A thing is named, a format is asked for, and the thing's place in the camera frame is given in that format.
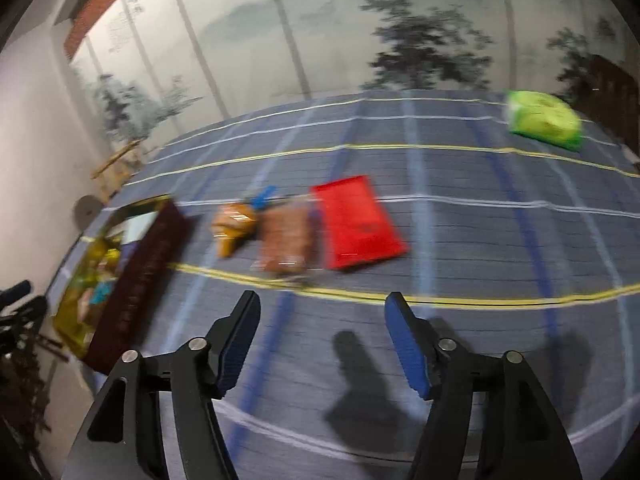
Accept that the grey round disc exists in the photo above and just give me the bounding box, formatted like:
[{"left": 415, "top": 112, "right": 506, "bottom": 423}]
[{"left": 73, "top": 194, "right": 104, "bottom": 232}]

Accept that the light wooden chair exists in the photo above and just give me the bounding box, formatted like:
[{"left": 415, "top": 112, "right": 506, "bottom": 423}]
[{"left": 90, "top": 138, "right": 147, "bottom": 202}]

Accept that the white and navy packet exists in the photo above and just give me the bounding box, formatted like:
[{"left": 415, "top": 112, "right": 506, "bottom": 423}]
[{"left": 119, "top": 211, "right": 162, "bottom": 247}]

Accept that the blue snack packet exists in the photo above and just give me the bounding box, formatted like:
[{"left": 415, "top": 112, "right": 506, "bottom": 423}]
[{"left": 92, "top": 281, "right": 117, "bottom": 307}]

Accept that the clear bag of brown snacks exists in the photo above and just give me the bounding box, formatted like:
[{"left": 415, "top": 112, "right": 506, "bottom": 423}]
[{"left": 251, "top": 199, "right": 322, "bottom": 279}]

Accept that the dark orange snack packet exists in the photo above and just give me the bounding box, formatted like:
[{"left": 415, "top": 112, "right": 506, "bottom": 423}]
[{"left": 210, "top": 202, "right": 259, "bottom": 261}]

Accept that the small blue candy packet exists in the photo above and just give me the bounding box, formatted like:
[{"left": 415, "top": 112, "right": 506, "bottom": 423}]
[{"left": 249, "top": 184, "right": 278, "bottom": 210}]

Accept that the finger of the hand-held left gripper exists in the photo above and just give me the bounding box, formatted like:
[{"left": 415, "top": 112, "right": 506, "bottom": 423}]
[
  {"left": 0, "top": 281, "right": 34, "bottom": 308},
  {"left": 0, "top": 296, "right": 50, "bottom": 333}
]

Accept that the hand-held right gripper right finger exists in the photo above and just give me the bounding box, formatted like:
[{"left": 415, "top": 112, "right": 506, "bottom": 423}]
[{"left": 383, "top": 291, "right": 584, "bottom": 480}]

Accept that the dark wooden chair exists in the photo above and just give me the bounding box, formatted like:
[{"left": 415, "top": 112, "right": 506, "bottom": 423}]
[{"left": 574, "top": 52, "right": 640, "bottom": 157}]

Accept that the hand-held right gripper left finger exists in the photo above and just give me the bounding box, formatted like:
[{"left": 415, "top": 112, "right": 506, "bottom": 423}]
[{"left": 86, "top": 290, "right": 262, "bottom": 480}]

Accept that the dark red gold tin box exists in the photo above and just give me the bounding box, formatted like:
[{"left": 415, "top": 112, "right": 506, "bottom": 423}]
[{"left": 52, "top": 195, "right": 197, "bottom": 377}]

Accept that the green tissue pack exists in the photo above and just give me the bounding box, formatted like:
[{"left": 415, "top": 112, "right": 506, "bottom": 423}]
[{"left": 505, "top": 89, "right": 584, "bottom": 153}]

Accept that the red packet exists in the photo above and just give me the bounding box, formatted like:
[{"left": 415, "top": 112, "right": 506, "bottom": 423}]
[{"left": 309, "top": 174, "right": 409, "bottom": 273}]

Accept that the plaid blue tablecloth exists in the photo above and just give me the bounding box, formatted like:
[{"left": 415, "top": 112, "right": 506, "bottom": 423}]
[{"left": 50, "top": 88, "right": 640, "bottom": 480}]

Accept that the painted folding screen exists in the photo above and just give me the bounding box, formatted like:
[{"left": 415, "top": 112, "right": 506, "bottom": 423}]
[{"left": 64, "top": 0, "right": 640, "bottom": 161}]

